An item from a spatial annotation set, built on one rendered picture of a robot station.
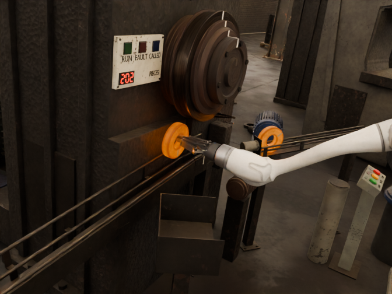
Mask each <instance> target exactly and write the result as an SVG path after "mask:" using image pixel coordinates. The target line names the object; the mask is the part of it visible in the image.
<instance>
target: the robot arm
mask: <svg viewBox="0 0 392 294"><path fill-rule="evenodd" d="M175 141H177V142H179V143H180V146H182V147H183V148H185V149H187V150H188V151H190V152H192V153H193V154H194V155H196V154H197V153H200V154H202V155H205V156H206V158H207V159H208V160H210V161H212V162H215V164H216V165H217V166H219V167H222V168H224V169H226V170H229V171H230V172H232V173H233V174H234V175H235V176H237V177H239V178H241V179H242V180H243V181H245V182H246V183H247V184H249V185H251V186H256V187H258V186H263V185H264V184H267V183H269V182H272V181H274V179H275V178H276V176H278V175H280V174H284V173H287V172H291V171H294V170H297V169H299V168H302V167H305V166H308V165H312V164H314V163H317V162H320V161H323V160H326V159H329V158H333V157H335V156H339V155H344V154H349V153H365V152H388V151H392V119H389V120H386V121H383V122H379V123H377V124H373V125H370V126H368V127H366V128H363V129H360V130H358V131H355V132H352V133H350V134H347V135H344V136H341V137H338V138H335V139H332V140H329V141H327V142H324V143H321V144H319V145H317V146H315V147H313V148H310V149H308V150H306V151H304V152H301V153H299V154H297V155H295V156H292V157H289V158H286V159H281V160H272V159H270V158H269V157H261V156H259V155H257V154H255V153H253V152H249V151H247V150H243V149H236V148H234V147H231V146H229V145H225V144H223V145H221V144H218V143H216V142H213V143H211V142H212V141H208V140H204V139H201V138H197V137H194V136H184V135H181V134H180V135H178V136H177V138H176V140H175Z"/></svg>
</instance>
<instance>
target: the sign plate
mask: <svg viewBox="0 0 392 294"><path fill-rule="evenodd" d="M163 40H164V35H163V34H146V35H130V36H114V46H113V77H112V89H115V90H116V89H122V88H127V87H130V86H136V85H141V84H145V83H150V82H156V81H159V80H160V74H161V66H162V53H163ZM154 41H160V44H159V51H153V42H154ZM140 42H146V52H139V44H140ZM125 43H132V53H131V54H124V48H125ZM131 73H132V74H131ZM122 74H124V75H127V74H129V77H128V75H127V77H126V78H124V75H122ZM133 74H134V76H133ZM132 76H133V78H131V77H132ZM122 78H124V79H122ZM130 78H131V81H132V82H130ZM125 79H126V82H128V83H126V82H125ZM128 79H129V81H128ZM121 83H122V84H121Z"/></svg>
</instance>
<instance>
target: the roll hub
mask: <svg viewBox="0 0 392 294"><path fill-rule="evenodd" d="M238 39H239V43H240V41H243V40H242V39H240V38H233V37H225V38H224V39H223V40H221V41H220V42H219V44H218V45H217V46H216V48H215V50H214V52H213V54H212V57H211V59H210V62H209V66H208V71H207V76H206V89H207V92H208V96H209V98H210V100H211V101H212V102H214V103H218V104H222V105H228V104H230V103H231V102H232V101H234V99H235V98H236V96H237V95H238V93H239V92H238V88H239V87H242V84H243V82H244V78H245V75H246V70H247V65H245V60H247V48H246V45H245V43H244V42H243V46H242V47H240V46H239V43H238V47H237V40H238ZM236 47H237V48H236ZM227 51H228V52H229V56H228V57H227V58H226V57H225V53H226V52H227ZM218 82H221V83H222V86H221V88H218V86H217V85H218ZM225 99H229V102H228V104H225Z"/></svg>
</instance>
